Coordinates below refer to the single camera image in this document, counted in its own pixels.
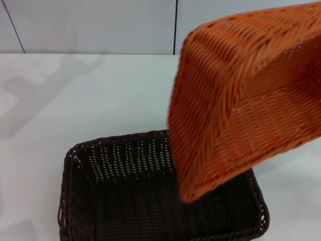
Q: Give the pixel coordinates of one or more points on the orange woven basket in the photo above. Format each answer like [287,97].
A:
[238,100]

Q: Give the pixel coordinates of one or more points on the dark brown woven basket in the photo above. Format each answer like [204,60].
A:
[125,200]

